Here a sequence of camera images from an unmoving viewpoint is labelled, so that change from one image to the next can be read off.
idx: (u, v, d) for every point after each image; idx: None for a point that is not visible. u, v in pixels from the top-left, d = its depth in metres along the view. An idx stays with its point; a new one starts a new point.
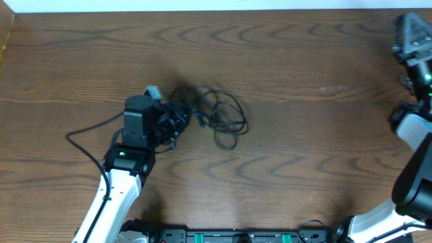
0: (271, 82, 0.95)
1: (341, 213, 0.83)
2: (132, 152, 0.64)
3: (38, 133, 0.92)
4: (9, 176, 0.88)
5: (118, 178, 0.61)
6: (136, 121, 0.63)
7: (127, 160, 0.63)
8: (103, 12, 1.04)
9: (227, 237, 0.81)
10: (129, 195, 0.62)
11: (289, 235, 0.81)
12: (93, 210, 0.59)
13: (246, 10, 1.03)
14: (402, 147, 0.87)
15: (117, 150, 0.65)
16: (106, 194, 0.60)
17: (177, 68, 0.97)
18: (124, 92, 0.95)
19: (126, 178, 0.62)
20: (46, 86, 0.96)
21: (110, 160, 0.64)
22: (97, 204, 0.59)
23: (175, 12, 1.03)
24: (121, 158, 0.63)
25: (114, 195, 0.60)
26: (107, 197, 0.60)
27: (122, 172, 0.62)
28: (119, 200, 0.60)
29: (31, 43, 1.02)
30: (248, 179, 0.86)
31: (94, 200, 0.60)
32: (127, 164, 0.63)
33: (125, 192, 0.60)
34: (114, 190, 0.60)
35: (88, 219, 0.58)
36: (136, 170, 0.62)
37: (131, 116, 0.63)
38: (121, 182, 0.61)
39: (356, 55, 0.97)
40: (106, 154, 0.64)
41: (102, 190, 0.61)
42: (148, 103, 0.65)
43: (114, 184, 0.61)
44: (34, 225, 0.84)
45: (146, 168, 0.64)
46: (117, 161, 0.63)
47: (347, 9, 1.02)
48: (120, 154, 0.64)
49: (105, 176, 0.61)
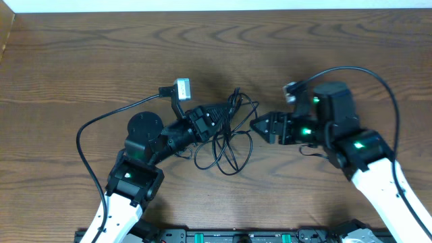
0: (271, 82, 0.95)
1: (341, 213, 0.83)
2: (140, 175, 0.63)
3: (38, 133, 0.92)
4: (9, 176, 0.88)
5: (117, 207, 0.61)
6: (137, 150, 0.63)
7: (131, 185, 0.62)
8: (102, 13, 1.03)
9: (227, 237, 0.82)
10: (127, 225, 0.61)
11: (289, 235, 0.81)
12: (89, 235, 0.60)
13: (246, 10, 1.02)
14: (401, 147, 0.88)
15: (123, 170, 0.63)
16: (102, 225, 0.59)
17: (177, 67, 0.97)
18: (124, 92, 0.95)
19: (127, 208, 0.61)
20: (46, 86, 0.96)
21: (114, 181, 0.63)
22: (94, 231, 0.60)
23: (175, 12, 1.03)
24: (125, 181, 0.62)
25: (111, 225, 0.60)
26: (102, 228, 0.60)
27: (125, 198, 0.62)
28: (115, 232, 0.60)
29: (31, 43, 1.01)
30: (248, 179, 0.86)
31: (91, 226, 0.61)
32: (131, 190, 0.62)
33: (121, 225, 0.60)
34: (111, 219, 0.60)
35: None
36: (138, 199, 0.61)
37: (133, 146, 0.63)
38: (119, 212, 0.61)
39: (356, 55, 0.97)
40: (113, 172, 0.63)
41: (100, 216, 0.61)
42: (152, 134, 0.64)
43: (112, 213, 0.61)
44: (35, 225, 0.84)
45: (150, 192, 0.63)
46: (122, 184, 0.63)
47: (347, 9, 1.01)
48: (125, 176, 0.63)
49: (104, 203, 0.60)
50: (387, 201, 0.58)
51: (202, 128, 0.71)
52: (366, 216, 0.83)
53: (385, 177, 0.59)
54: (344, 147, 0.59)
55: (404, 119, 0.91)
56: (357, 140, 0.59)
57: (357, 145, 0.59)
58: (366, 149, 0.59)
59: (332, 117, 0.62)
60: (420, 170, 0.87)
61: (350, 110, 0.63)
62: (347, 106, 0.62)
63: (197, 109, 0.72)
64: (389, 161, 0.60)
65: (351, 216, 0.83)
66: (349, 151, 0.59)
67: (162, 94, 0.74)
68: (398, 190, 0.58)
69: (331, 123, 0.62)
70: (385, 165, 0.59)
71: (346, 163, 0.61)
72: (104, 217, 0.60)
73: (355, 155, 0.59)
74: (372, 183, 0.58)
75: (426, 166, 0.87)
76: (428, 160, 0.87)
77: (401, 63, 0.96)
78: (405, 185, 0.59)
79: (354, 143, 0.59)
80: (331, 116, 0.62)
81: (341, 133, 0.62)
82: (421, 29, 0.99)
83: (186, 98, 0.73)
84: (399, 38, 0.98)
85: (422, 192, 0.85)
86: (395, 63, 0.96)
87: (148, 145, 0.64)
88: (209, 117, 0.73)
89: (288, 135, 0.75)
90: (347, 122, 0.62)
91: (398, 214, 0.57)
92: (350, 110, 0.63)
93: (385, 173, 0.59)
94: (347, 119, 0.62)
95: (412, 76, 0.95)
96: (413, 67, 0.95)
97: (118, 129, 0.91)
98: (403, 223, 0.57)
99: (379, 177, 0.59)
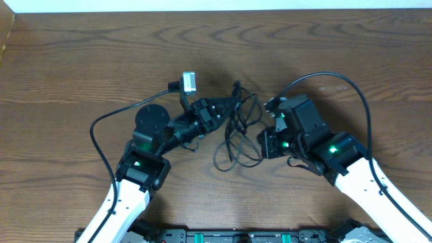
0: (271, 82, 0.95)
1: (341, 212, 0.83)
2: (147, 165, 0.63)
3: (38, 133, 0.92)
4: (9, 175, 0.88)
5: (127, 192, 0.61)
6: (146, 141, 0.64)
7: (140, 173, 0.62)
8: (103, 13, 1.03)
9: (227, 237, 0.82)
10: (136, 210, 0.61)
11: (289, 235, 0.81)
12: (98, 219, 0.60)
13: (246, 10, 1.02)
14: (401, 147, 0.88)
15: (132, 158, 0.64)
16: (112, 207, 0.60)
17: (177, 67, 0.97)
18: (124, 92, 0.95)
19: (136, 193, 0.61)
20: (46, 86, 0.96)
21: (123, 168, 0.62)
22: (102, 214, 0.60)
23: (175, 12, 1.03)
24: (134, 169, 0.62)
25: (120, 208, 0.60)
26: (112, 210, 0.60)
27: (133, 184, 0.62)
28: (124, 215, 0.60)
29: (32, 43, 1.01)
30: (248, 179, 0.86)
31: (100, 209, 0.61)
32: (139, 177, 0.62)
33: (131, 208, 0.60)
34: (121, 203, 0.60)
35: (92, 227, 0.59)
36: (147, 185, 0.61)
37: (142, 138, 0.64)
38: (129, 197, 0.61)
39: (356, 55, 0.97)
40: (122, 159, 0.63)
41: (109, 200, 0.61)
42: (160, 125, 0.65)
43: (121, 197, 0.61)
44: (35, 225, 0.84)
45: (158, 181, 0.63)
46: (131, 171, 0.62)
47: (347, 9, 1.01)
48: (135, 164, 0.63)
49: (115, 187, 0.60)
50: (372, 200, 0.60)
51: (206, 118, 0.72)
52: (366, 216, 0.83)
53: (365, 175, 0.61)
54: (319, 153, 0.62)
55: (404, 119, 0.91)
56: (331, 144, 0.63)
57: (332, 150, 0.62)
58: (340, 153, 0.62)
59: (300, 128, 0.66)
60: (420, 170, 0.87)
61: (316, 118, 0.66)
62: (312, 115, 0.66)
63: (204, 100, 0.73)
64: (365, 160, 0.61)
65: (351, 216, 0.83)
66: (325, 156, 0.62)
67: (172, 87, 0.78)
68: (379, 187, 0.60)
69: (302, 134, 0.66)
70: (363, 163, 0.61)
71: (326, 169, 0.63)
72: (114, 200, 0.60)
73: (331, 160, 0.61)
74: (354, 183, 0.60)
75: (426, 166, 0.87)
76: (428, 160, 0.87)
77: (401, 63, 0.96)
78: (385, 182, 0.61)
79: (329, 148, 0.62)
80: (300, 127, 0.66)
81: (315, 142, 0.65)
82: (420, 29, 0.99)
83: (190, 90, 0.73)
84: (399, 38, 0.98)
85: (422, 192, 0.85)
86: (395, 63, 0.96)
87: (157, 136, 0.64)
88: (214, 110, 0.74)
89: (273, 149, 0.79)
90: (316, 129, 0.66)
91: (384, 210, 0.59)
92: (315, 118, 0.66)
93: (365, 172, 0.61)
94: (316, 127, 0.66)
95: (412, 76, 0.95)
96: (413, 67, 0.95)
97: (118, 129, 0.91)
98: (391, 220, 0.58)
99: (360, 177, 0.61)
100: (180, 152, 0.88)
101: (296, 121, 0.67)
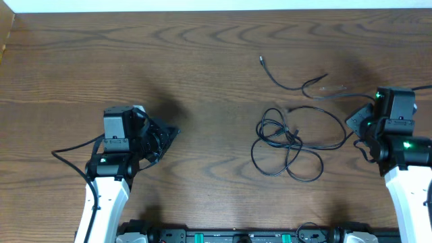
0: (271, 82, 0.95)
1: (341, 212, 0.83)
2: (115, 156, 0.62)
3: (38, 133, 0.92)
4: (9, 175, 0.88)
5: (104, 186, 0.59)
6: (115, 125, 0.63)
7: (109, 166, 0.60)
8: (103, 13, 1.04)
9: (227, 237, 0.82)
10: (120, 201, 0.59)
11: (289, 235, 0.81)
12: (84, 221, 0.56)
13: (246, 10, 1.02)
14: None
15: (98, 157, 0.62)
16: (96, 204, 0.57)
17: (177, 67, 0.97)
18: (124, 92, 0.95)
19: (112, 185, 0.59)
20: (46, 86, 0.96)
21: (91, 169, 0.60)
22: (88, 215, 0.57)
23: (175, 13, 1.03)
24: (102, 165, 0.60)
25: (104, 203, 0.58)
26: (97, 206, 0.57)
27: (107, 178, 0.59)
28: (110, 207, 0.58)
29: (32, 43, 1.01)
30: (248, 179, 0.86)
31: (84, 212, 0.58)
32: (109, 170, 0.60)
33: (113, 199, 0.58)
34: (102, 198, 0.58)
35: (81, 231, 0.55)
36: (121, 174, 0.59)
37: (111, 120, 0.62)
38: (108, 190, 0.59)
39: (356, 55, 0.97)
40: (88, 163, 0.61)
41: (90, 200, 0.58)
42: (125, 109, 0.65)
43: (102, 192, 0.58)
44: (35, 225, 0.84)
45: (131, 169, 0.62)
46: (100, 169, 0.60)
47: (347, 9, 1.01)
48: (102, 160, 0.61)
49: (92, 185, 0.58)
50: (414, 203, 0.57)
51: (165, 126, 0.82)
52: (366, 216, 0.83)
53: (419, 182, 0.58)
54: (392, 140, 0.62)
55: None
56: (407, 140, 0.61)
57: (406, 144, 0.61)
58: (414, 152, 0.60)
59: (387, 113, 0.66)
60: None
61: (408, 112, 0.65)
62: (408, 107, 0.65)
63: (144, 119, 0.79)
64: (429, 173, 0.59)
65: (351, 216, 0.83)
66: (395, 145, 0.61)
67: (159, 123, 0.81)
68: (428, 198, 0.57)
69: (385, 118, 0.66)
70: (427, 173, 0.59)
71: (387, 157, 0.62)
72: (95, 196, 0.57)
73: (399, 150, 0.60)
74: (405, 181, 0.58)
75: None
76: None
77: (401, 63, 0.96)
78: None
79: (403, 141, 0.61)
80: (387, 111, 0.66)
81: (391, 130, 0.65)
82: (420, 29, 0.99)
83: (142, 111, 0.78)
84: (399, 38, 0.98)
85: None
86: (395, 63, 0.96)
87: (126, 117, 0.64)
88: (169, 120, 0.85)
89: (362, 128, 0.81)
90: (400, 122, 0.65)
91: (418, 218, 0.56)
92: (407, 111, 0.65)
93: (420, 181, 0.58)
94: (401, 119, 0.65)
95: (412, 76, 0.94)
96: (413, 67, 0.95)
97: None
98: (418, 228, 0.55)
99: (414, 181, 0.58)
100: (180, 152, 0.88)
101: (387, 104, 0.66)
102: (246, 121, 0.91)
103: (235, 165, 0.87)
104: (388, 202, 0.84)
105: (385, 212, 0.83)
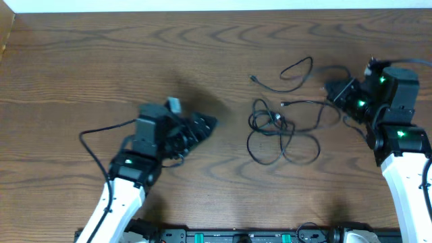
0: (271, 82, 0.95)
1: (341, 212, 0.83)
2: (140, 160, 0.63)
3: (38, 133, 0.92)
4: (9, 176, 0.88)
5: (122, 190, 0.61)
6: (146, 129, 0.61)
7: (132, 170, 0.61)
8: (103, 13, 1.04)
9: (227, 237, 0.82)
10: (132, 207, 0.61)
11: (289, 235, 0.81)
12: (94, 219, 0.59)
13: (246, 10, 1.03)
14: None
15: (124, 156, 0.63)
16: (109, 205, 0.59)
17: (177, 67, 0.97)
18: (124, 92, 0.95)
19: (130, 190, 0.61)
20: (46, 86, 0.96)
21: (115, 167, 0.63)
22: (99, 214, 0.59)
23: (175, 13, 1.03)
24: (127, 167, 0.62)
25: (116, 206, 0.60)
26: (109, 208, 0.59)
27: (127, 181, 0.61)
28: (121, 212, 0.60)
29: (32, 43, 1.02)
30: (248, 179, 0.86)
31: (96, 210, 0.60)
32: (131, 174, 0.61)
33: (127, 205, 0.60)
34: (116, 201, 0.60)
35: (90, 228, 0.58)
36: (141, 181, 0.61)
37: (143, 123, 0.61)
38: (124, 194, 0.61)
39: (356, 55, 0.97)
40: (113, 159, 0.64)
41: (104, 199, 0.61)
42: (161, 111, 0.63)
43: (117, 195, 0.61)
44: (34, 225, 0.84)
45: (151, 177, 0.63)
46: (123, 169, 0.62)
47: (347, 9, 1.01)
48: (127, 162, 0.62)
49: (109, 186, 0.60)
50: (410, 187, 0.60)
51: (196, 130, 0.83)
52: (366, 216, 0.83)
53: (414, 168, 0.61)
54: (387, 129, 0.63)
55: None
56: (400, 129, 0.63)
57: (399, 133, 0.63)
58: (407, 140, 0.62)
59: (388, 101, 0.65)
60: None
61: (410, 102, 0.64)
62: (410, 98, 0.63)
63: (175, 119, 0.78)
64: (424, 158, 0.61)
65: (352, 216, 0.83)
66: (390, 134, 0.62)
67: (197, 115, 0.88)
68: (422, 181, 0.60)
69: (385, 107, 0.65)
70: (421, 159, 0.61)
71: (383, 146, 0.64)
72: (110, 198, 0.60)
73: (393, 139, 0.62)
74: (400, 167, 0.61)
75: None
76: None
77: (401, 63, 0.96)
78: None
79: (397, 130, 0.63)
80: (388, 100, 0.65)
81: (388, 119, 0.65)
82: (420, 28, 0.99)
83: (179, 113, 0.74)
84: (399, 38, 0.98)
85: None
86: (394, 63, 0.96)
87: (159, 123, 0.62)
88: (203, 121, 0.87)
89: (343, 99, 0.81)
90: (400, 112, 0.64)
91: (414, 202, 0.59)
92: (410, 101, 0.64)
93: (415, 166, 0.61)
94: (401, 109, 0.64)
95: None
96: (413, 66, 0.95)
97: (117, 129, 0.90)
98: (412, 210, 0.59)
99: (409, 167, 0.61)
100: None
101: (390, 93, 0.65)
102: (246, 121, 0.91)
103: (235, 165, 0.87)
104: (388, 202, 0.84)
105: (385, 212, 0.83)
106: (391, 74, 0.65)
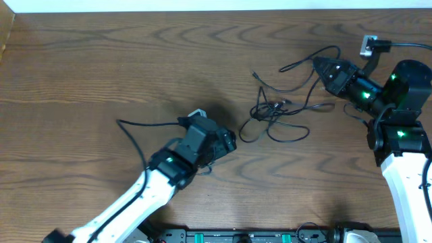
0: (271, 82, 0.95)
1: (341, 212, 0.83)
2: (179, 163, 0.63)
3: (38, 133, 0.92)
4: (9, 176, 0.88)
5: (157, 180, 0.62)
6: (196, 137, 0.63)
7: (171, 169, 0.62)
8: (103, 13, 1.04)
9: (227, 237, 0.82)
10: (160, 202, 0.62)
11: (289, 235, 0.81)
12: (123, 200, 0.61)
13: (246, 10, 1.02)
14: None
15: (166, 153, 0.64)
16: (141, 191, 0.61)
17: (177, 67, 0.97)
18: (124, 92, 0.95)
19: (165, 185, 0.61)
20: (46, 86, 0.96)
21: (156, 160, 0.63)
22: (129, 196, 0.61)
23: (175, 13, 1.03)
24: (167, 163, 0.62)
25: (147, 195, 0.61)
26: (140, 194, 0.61)
27: (163, 177, 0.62)
28: (150, 202, 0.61)
29: (32, 42, 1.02)
30: (248, 179, 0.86)
31: (128, 191, 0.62)
32: (169, 171, 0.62)
33: (156, 197, 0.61)
34: (149, 190, 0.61)
35: (115, 208, 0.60)
36: (175, 181, 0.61)
37: (196, 131, 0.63)
38: (158, 186, 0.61)
39: (356, 55, 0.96)
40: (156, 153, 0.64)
41: (138, 184, 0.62)
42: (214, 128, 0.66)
43: (151, 184, 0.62)
44: (34, 225, 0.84)
45: (183, 182, 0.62)
46: (163, 164, 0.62)
47: (347, 9, 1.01)
48: (168, 158, 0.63)
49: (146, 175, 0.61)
50: (410, 187, 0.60)
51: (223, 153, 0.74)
52: (366, 216, 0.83)
53: (414, 168, 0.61)
54: (387, 129, 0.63)
55: None
56: (400, 128, 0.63)
57: (399, 133, 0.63)
58: (406, 140, 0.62)
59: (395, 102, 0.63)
60: None
61: (419, 103, 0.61)
62: (419, 100, 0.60)
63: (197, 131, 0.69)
64: (424, 158, 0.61)
65: (351, 216, 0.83)
66: (390, 135, 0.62)
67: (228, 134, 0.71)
68: (422, 181, 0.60)
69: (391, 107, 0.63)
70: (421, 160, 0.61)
71: (382, 146, 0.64)
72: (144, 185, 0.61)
73: (393, 139, 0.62)
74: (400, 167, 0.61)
75: None
76: None
77: None
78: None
79: (397, 129, 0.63)
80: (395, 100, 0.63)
81: (393, 119, 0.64)
82: (421, 28, 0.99)
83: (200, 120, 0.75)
84: (399, 38, 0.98)
85: None
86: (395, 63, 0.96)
87: (209, 137, 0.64)
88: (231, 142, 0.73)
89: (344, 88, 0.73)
90: (407, 113, 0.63)
91: (414, 201, 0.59)
92: (419, 103, 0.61)
93: (416, 166, 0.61)
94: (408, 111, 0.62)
95: None
96: None
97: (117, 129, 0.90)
98: (414, 209, 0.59)
99: (410, 166, 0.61)
100: None
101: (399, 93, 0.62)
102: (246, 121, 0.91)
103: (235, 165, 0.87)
104: (387, 202, 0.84)
105: (385, 212, 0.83)
106: (402, 73, 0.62)
